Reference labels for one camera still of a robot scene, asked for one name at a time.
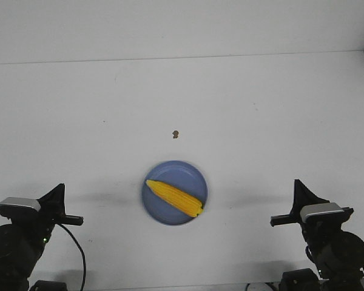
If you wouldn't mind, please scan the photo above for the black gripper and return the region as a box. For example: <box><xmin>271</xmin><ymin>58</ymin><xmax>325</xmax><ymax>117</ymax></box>
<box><xmin>33</xmin><ymin>183</ymin><xmax>84</xmax><ymax>235</ymax></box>
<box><xmin>270</xmin><ymin>179</ymin><xmax>354</xmax><ymax>233</ymax></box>

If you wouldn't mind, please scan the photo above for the brown chip mark on table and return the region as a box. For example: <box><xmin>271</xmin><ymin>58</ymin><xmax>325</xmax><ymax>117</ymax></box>
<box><xmin>172</xmin><ymin>130</ymin><xmax>180</xmax><ymax>139</ymax></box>

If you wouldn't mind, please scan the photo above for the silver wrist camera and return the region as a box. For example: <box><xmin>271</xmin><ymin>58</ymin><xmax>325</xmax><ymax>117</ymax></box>
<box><xmin>0</xmin><ymin>197</ymin><xmax>41</xmax><ymax>221</ymax></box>
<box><xmin>300</xmin><ymin>202</ymin><xmax>344</xmax><ymax>223</ymax></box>

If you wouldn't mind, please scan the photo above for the blue round plate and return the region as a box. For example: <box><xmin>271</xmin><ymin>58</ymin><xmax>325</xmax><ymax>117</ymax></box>
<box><xmin>141</xmin><ymin>161</ymin><xmax>208</xmax><ymax>226</ymax></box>

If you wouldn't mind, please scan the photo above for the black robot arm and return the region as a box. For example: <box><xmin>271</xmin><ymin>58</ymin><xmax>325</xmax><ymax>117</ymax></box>
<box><xmin>270</xmin><ymin>179</ymin><xmax>364</xmax><ymax>290</ymax></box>
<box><xmin>0</xmin><ymin>183</ymin><xmax>84</xmax><ymax>290</ymax></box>

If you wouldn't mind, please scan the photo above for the yellow toy corn cob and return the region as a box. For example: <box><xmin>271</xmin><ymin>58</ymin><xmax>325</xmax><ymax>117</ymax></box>
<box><xmin>146</xmin><ymin>179</ymin><xmax>203</xmax><ymax>218</ymax></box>

